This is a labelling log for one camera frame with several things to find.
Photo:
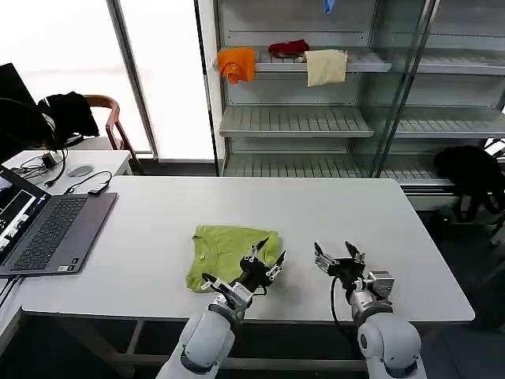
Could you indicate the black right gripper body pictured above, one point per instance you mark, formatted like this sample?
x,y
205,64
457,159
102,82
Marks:
x,y
347,270

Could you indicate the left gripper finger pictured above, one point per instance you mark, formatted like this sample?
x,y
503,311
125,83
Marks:
x,y
276,267
253,253

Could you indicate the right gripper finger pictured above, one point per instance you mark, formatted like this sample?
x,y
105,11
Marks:
x,y
324,261
358,256

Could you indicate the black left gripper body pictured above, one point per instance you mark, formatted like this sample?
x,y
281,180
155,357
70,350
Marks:
x,y
254,274

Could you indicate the lime green t-shirt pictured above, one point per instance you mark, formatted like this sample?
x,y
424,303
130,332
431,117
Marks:
x,y
221,248

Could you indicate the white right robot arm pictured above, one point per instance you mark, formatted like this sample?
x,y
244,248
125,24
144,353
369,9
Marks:
x,y
390,339

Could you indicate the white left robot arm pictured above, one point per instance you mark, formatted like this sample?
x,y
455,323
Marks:
x,y
205,343

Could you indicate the black garment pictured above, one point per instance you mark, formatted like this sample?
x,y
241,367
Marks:
x,y
461,169

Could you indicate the grey metal shelf rack with cloths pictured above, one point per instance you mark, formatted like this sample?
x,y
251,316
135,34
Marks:
x,y
292,122

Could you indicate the grey metal shelf rack behind glass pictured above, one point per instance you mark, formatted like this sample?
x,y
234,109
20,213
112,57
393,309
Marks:
x,y
446,122

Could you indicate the small white side desk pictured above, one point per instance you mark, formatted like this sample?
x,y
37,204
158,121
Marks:
x,y
112,158

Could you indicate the grey round disc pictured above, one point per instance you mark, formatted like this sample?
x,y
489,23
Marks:
x,y
80,171

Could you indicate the brown wooden chair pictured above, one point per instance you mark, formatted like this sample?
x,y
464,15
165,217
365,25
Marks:
x,y
112,118

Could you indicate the grey open laptop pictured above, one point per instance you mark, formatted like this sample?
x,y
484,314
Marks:
x,y
59,229

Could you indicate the black computer monitor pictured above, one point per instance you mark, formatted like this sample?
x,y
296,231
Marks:
x,y
12,106

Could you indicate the grey window frame post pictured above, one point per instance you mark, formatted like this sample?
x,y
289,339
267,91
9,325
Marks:
x,y
134,79

